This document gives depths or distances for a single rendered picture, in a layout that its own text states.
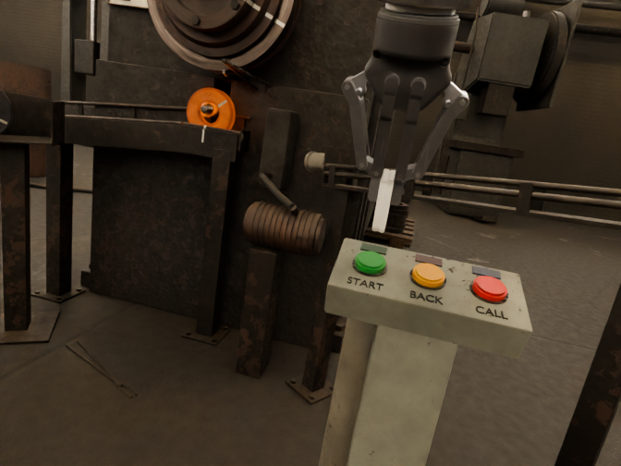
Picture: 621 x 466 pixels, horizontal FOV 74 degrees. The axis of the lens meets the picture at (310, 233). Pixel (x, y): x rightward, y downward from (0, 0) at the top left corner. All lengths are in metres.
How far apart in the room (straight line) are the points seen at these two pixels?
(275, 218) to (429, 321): 0.70
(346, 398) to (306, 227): 0.51
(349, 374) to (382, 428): 0.16
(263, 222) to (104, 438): 0.64
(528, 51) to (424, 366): 5.13
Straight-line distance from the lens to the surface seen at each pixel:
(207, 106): 1.36
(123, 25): 1.74
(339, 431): 0.81
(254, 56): 1.33
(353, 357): 0.73
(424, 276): 0.54
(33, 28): 10.51
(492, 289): 0.55
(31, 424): 1.24
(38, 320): 1.67
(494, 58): 5.41
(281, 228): 1.14
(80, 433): 1.19
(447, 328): 0.53
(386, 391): 0.59
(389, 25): 0.42
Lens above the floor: 0.76
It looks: 14 degrees down
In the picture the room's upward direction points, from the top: 9 degrees clockwise
